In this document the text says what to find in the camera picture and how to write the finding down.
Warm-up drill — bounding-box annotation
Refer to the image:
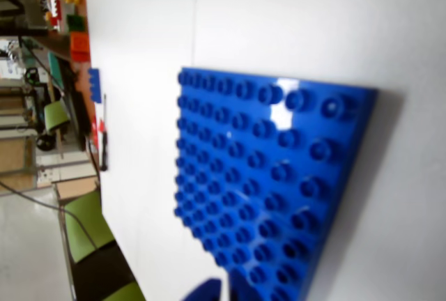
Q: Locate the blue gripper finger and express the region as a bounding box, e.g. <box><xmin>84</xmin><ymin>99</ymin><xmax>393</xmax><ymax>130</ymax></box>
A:
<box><xmin>228</xmin><ymin>268</ymin><xmax>266</xmax><ymax>301</ymax></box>
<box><xmin>180</xmin><ymin>277</ymin><xmax>222</xmax><ymax>301</ymax></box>

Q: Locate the black screwdriver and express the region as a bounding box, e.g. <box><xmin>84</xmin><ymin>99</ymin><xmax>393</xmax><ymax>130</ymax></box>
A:
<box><xmin>99</xmin><ymin>93</ymin><xmax>109</xmax><ymax>171</ymax></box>

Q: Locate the small red brick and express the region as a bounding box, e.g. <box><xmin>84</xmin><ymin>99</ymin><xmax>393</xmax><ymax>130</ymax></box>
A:
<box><xmin>91</xmin><ymin>114</ymin><xmax>106</xmax><ymax>146</ymax></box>

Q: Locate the small green chair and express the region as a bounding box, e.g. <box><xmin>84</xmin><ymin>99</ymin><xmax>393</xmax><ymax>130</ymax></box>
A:
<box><xmin>43</xmin><ymin>100</ymin><xmax>70</xmax><ymax>133</ymax></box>

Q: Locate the small blue brick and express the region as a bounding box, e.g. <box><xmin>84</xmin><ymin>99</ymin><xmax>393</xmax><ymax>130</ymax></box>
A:
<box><xmin>88</xmin><ymin>67</ymin><xmax>103</xmax><ymax>102</ymax></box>

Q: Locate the orange toy brick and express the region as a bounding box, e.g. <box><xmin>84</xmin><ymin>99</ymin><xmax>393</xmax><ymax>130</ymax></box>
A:
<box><xmin>70</xmin><ymin>32</ymin><xmax>91</xmax><ymax>62</ymax></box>

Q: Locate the dark green toy brick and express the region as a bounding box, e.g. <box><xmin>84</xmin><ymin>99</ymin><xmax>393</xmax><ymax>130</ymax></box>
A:
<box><xmin>66</xmin><ymin>14</ymin><xmax>87</xmax><ymax>33</ymax></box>

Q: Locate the red white brick pile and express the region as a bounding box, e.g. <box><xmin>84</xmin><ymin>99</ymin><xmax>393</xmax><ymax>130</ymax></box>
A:
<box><xmin>42</xmin><ymin>0</ymin><xmax>66</xmax><ymax>31</ymax></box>

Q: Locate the blue 8x8 base plate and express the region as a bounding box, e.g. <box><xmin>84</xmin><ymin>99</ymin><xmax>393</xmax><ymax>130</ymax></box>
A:
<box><xmin>173</xmin><ymin>66</ymin><xmax>379</xmax><ymax>301</ymax></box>

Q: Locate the grey floor cable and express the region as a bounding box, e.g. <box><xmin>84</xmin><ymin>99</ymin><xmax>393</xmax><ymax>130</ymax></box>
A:
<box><xmin>0</xmin><ymin>178</ymin><xmax>102</xmax><ymax>254</ymax></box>

